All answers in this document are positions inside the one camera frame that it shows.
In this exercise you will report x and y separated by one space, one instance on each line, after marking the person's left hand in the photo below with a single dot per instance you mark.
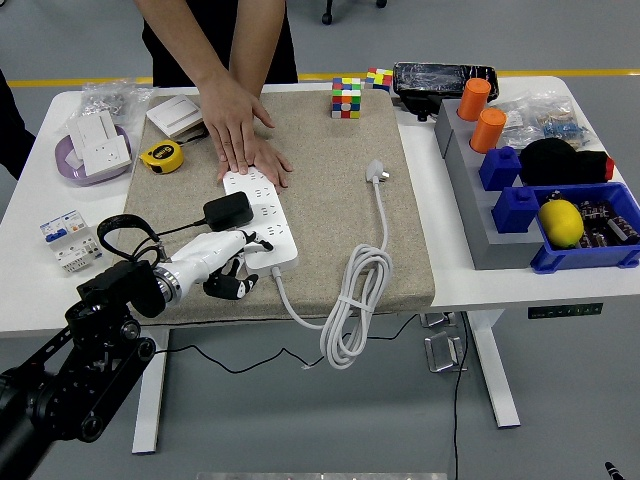
274 165

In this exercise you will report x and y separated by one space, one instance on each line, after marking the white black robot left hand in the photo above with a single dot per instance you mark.
205 257

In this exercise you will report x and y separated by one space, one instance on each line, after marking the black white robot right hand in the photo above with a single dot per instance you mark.
614 472

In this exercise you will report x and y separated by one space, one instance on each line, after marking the person's right hand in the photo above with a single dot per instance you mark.
232 125

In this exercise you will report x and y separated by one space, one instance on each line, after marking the white power strip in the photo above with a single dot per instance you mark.
270 215

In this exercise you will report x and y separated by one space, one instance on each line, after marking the black plug adapter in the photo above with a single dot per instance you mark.
227 210

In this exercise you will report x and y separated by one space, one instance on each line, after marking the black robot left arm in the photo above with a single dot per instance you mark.
75 380

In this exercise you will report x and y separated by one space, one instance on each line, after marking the person's right forearm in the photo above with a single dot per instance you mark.
185 35

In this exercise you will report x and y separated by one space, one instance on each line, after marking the person's left forearm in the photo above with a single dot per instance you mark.
257 40

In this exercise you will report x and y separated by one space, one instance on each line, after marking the grey-brown mat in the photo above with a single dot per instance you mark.
325 225

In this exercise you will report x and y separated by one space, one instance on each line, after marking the person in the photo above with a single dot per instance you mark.
12 130
170 65

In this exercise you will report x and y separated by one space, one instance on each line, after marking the large rubik's cube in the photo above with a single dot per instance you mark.
345 97

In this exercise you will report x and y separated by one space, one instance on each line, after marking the clear bag of screws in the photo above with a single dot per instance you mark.
110 97

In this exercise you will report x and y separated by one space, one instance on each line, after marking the white socket panel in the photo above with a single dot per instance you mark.
106 155

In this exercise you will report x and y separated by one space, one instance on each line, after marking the small rubik's cube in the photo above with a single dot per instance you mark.
378 79

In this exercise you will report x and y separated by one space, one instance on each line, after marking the white blue circuit breaker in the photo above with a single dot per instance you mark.
70 240

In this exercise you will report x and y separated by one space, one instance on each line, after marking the black office chair base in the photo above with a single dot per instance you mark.
326 19

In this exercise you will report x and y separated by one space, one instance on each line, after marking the purple dish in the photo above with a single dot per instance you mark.
67 170

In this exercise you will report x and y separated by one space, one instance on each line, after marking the black table control panel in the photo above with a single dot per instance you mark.
565 311

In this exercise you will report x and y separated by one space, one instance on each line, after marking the white table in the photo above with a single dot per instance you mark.
440 200

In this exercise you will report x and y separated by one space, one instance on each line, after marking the black wrapped box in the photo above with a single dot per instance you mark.
430 80

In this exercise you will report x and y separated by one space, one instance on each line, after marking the orange cylinder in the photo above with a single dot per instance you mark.
474 100
487 130

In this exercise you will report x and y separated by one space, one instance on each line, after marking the large metal clamp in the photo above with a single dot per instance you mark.
442 350

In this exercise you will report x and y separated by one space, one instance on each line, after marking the blue plastic bin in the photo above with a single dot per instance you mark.
585 260

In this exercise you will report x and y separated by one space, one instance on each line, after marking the small metal clamp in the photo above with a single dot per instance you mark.
437 320

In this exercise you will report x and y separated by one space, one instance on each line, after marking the blue block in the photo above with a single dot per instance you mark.
515 212
500 170

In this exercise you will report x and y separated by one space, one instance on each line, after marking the grey stepped block holder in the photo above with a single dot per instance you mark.
505 252

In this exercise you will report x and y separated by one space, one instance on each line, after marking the clear bag of small parts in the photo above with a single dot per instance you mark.
517 125

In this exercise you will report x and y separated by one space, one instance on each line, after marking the dark capacitors pile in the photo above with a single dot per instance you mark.
607 222

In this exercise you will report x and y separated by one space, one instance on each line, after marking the yellow lemon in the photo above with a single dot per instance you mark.
560 222

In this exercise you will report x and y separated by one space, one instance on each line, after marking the black pouch with red tip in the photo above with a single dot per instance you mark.
560 162

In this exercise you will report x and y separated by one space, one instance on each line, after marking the clear bag of blue resistors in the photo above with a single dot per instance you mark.
562 127

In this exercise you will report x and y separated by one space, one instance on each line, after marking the white double wall switch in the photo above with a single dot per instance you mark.
172 112

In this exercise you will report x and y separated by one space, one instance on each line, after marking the white switch panel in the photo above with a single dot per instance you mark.
90 127

